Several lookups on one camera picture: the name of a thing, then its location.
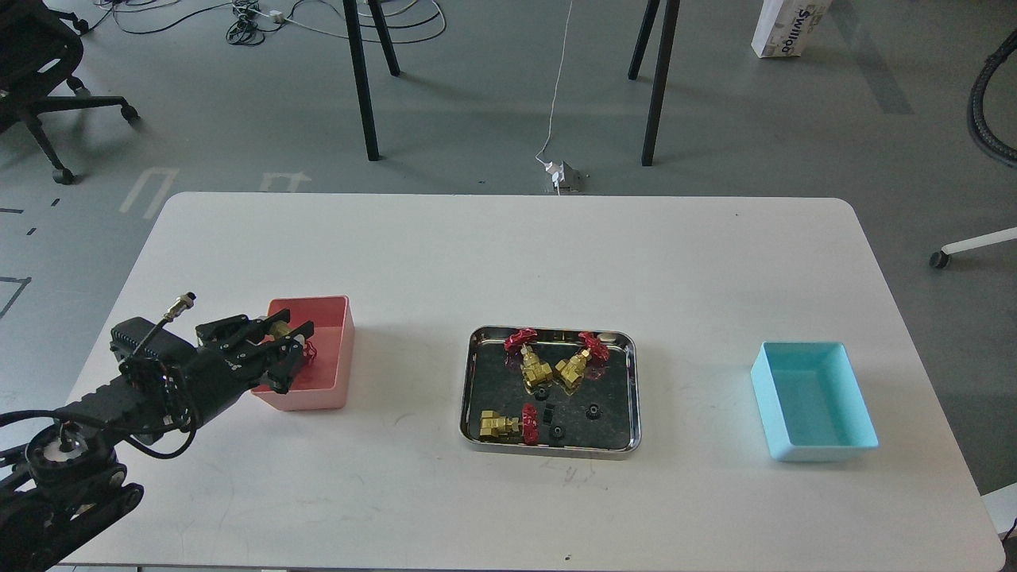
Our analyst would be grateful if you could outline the white cardboard box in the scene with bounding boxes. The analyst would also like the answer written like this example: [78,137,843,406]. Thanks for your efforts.
[751,1,832,58]

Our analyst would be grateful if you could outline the white power adapter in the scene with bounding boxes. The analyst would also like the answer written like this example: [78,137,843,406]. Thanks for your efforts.
[544,160,584,195]

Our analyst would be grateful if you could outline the pink plastic box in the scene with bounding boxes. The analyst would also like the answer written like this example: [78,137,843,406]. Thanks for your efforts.
[250,296,355,412]

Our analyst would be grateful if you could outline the shiny metal tray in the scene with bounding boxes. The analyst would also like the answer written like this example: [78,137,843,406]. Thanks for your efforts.
[460,326,640,457]

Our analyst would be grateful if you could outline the black office chair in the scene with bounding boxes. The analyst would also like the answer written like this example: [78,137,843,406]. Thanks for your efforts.
[1,1,139,185]

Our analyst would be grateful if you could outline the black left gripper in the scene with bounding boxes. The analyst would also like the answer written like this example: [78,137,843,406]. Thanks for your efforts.
[180,314,315,419]

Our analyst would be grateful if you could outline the light blue plastic box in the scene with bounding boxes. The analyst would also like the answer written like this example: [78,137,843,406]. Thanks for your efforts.
[749,342,880,462]

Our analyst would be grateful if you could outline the white cable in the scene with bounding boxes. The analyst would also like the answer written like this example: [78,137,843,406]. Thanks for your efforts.
[535,0,574,168]

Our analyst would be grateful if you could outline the black table leg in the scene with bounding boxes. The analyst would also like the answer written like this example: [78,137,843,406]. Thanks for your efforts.
[366,0,402,77]
[626,0,660,81]
[640,1,682,167]
[342,0,381,160]

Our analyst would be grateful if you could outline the black corrugated hose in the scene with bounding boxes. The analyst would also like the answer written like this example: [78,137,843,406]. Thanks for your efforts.
[967,30,1017,169]

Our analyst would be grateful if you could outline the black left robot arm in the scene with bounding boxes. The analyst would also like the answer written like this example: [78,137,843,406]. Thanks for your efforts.
[1,292,315,571]

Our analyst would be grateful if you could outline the tangled floor cables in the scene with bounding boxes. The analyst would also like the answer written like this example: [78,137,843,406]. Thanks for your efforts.
[91,0,447,46]

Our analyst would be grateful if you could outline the white stand leg with caster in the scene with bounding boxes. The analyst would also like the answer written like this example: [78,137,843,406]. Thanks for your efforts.
[928,227,1016,270]

